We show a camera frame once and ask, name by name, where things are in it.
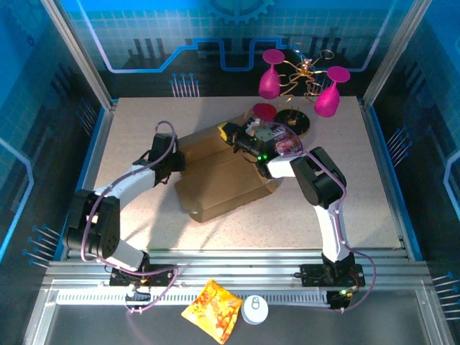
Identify brown cardboard paper box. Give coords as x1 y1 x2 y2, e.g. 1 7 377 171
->
174 114 280 224

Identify red plastic wine glass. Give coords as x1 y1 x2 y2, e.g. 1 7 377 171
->
252 103 276 122

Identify pink purple candy packet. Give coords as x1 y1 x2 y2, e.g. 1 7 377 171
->
273 124 303 156

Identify black round rack base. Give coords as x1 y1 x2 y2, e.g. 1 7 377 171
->
275 109 311 137

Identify small controller circuit board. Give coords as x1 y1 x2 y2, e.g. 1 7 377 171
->
124 283 152 301
326 285 360 310

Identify orange yellow snack bag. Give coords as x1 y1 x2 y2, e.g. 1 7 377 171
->
180 277 244 345

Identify white tin can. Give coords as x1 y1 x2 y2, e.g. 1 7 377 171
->
240 294 270 326

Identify aluminium table side rail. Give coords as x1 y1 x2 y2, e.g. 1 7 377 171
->
359 97 414 259
60 98 119 259

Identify gold wire glass rack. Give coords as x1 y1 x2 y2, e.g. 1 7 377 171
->
275 48 335 120

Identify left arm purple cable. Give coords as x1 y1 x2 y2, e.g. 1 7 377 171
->
80 120 180 316

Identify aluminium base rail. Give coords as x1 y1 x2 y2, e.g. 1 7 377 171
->
42 247 432 288

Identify aluminium frame post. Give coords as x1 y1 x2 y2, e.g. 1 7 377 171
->
362 0 432 104
41 0 114 109

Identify white slotted cable duct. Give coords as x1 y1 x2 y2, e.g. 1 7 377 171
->
55 290 331 305

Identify aluminium tray frame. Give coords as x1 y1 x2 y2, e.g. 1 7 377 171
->
21 278 456 345

